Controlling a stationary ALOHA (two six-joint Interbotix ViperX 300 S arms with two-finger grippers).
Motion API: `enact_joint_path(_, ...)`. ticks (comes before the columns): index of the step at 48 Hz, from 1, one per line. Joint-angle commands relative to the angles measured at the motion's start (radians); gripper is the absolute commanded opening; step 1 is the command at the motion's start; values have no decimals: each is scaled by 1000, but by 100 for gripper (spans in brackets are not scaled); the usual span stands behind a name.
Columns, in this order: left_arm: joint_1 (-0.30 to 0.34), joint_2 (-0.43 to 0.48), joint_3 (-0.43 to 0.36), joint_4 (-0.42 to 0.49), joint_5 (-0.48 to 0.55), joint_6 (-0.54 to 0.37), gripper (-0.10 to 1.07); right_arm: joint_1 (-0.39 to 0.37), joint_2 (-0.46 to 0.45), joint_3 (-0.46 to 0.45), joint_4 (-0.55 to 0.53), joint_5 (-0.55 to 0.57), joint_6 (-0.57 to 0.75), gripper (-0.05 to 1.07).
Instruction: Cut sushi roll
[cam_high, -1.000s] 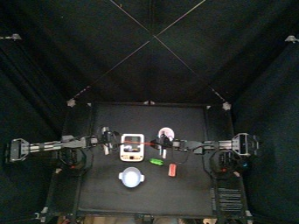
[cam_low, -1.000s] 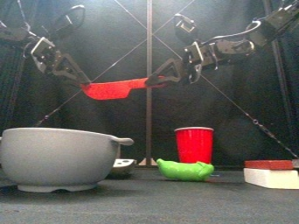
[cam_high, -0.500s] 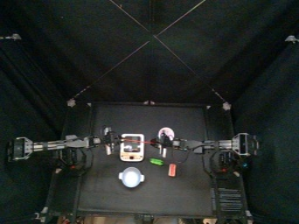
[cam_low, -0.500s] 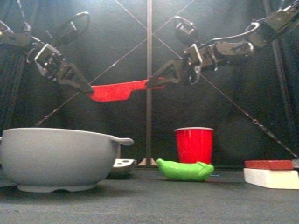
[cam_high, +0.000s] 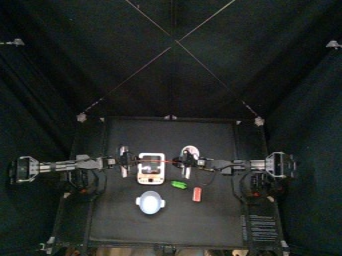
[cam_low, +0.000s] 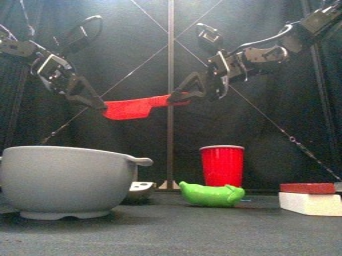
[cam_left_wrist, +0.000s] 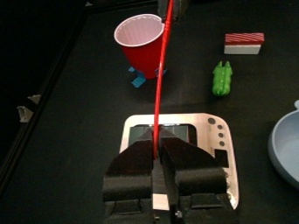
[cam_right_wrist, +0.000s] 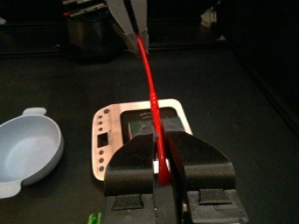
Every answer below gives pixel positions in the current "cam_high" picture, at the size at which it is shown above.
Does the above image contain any metal wire turnbuckle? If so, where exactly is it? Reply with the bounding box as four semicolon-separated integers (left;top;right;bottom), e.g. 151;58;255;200
239;98;266;128
76;99;107;124

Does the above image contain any white toy kitchen appliance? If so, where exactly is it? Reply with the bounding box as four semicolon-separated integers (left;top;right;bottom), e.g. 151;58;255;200
135;152;167;186

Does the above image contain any white handled bowl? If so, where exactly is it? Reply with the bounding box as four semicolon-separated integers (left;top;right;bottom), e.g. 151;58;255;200
135;190;167;216

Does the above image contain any red and white toy block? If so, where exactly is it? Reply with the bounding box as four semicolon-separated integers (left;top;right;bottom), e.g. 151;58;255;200
191;186;203;203

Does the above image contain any thin diagonal brace wire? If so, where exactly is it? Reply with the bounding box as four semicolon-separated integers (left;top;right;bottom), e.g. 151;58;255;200
99;0;236;103
124;0;246;103

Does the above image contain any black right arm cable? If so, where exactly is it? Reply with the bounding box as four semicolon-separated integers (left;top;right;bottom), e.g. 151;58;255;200
202;165;222;188

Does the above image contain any grey metal frame bracket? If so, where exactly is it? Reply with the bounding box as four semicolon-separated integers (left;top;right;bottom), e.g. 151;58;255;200
325;39;342;50
0;38;27;48

